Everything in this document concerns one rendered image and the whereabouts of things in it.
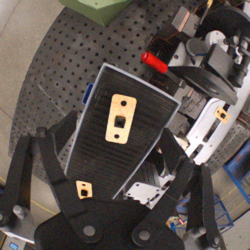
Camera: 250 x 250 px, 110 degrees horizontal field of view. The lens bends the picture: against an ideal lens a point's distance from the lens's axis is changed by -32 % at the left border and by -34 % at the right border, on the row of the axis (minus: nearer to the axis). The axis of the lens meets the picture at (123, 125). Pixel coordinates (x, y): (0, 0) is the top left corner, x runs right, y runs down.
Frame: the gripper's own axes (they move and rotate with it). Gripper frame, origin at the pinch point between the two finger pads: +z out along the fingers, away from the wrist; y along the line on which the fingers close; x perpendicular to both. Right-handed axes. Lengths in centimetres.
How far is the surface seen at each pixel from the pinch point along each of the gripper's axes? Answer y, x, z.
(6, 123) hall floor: -173, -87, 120
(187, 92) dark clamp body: 14.7, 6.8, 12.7
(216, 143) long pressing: 40.0, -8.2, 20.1
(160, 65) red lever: 4.8, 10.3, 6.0
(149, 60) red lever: 2.5, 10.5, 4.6
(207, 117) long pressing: 29.7, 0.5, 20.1
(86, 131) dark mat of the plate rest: -5.5, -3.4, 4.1
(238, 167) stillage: 236, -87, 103
